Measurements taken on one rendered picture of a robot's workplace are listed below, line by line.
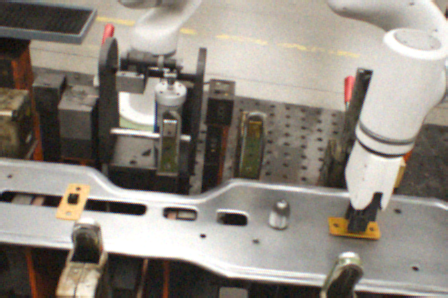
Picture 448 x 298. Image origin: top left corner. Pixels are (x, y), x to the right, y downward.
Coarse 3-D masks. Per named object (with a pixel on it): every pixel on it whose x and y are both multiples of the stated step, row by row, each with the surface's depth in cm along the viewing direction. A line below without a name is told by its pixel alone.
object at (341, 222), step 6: (330, 222) 91; (336, 222) 91; (342, 222) 91; (330, 228) 90; (336, 228) 90; (342, 228) 90; (372, 228) 91; (378, 228) 91; (342, 234) 89; (348, 234) 89; (354, 234) 89; (360, 234) 89; (366, 234) 89; (372, 234) 89; (378, 234) 90
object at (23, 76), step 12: (0, 48) 106; (12, 48) 106; (24, 48) 110; (0, 60) 108; (12, 60) 108; (24, 60) 112; (0, 72) 110; (12, 72) 110; (24, 72) 113; (0, 84) 112; (12, 84) 111; (24, 84) 113; (36, 120) 124; (36, 132) 124; (36, 156) 126
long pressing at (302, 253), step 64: (0, 192) 90; (64, 192) 91; (128, 192) 92; (256, 192) 96; (320, 192) 98; (128, 256) 83; (192, 256) 83; (256, 256) 84; (320, 256) 85; (384, 256) 87
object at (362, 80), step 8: (360, 72) 90; (368, 72) 91; (360, 80) 91; (368, 80) 88; (352, 88) 94; (360, 88) 92; (352, 96) 93; (360, 96) 93; (352, 104) 93; (360, 104) 94; (352, 112) 94; (360, 112) 95; (352, 120) 94; (344, 128) 96; (352, 128) 96; (344, 136) 96; (352, 136) 97; (344, 144) 97; (344, 152) 97
